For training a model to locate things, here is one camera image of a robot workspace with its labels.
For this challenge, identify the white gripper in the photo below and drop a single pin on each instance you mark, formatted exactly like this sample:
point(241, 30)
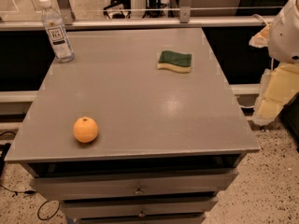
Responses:
point(285, 37)

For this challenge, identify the green and yellow sponge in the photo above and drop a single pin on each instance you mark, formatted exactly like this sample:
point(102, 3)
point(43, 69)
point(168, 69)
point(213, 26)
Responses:
point(175, 61)

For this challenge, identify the grey drawer cabinet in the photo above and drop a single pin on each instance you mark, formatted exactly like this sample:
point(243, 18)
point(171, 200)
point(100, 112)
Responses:
point(150, 120)

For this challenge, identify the upper grey drawer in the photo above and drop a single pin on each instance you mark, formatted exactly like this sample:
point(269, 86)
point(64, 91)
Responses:
point(133, 185)

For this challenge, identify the grey drawer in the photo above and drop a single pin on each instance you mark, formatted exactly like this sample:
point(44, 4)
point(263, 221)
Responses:
point(133, 185)
point(139, 208)

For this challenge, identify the orange fruit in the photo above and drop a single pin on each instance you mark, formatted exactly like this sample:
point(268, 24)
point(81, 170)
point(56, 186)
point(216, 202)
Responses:
point(85, 129)

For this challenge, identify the clear plastic water bottle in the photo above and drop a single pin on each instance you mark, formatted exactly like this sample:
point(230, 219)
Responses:
point(54, 26)

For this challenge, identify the lower grey drawer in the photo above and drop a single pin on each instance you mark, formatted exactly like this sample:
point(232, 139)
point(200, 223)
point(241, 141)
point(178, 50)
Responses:
point(139, 208)

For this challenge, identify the metal railing frame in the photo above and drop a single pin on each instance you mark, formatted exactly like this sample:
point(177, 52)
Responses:
point(21, 15)

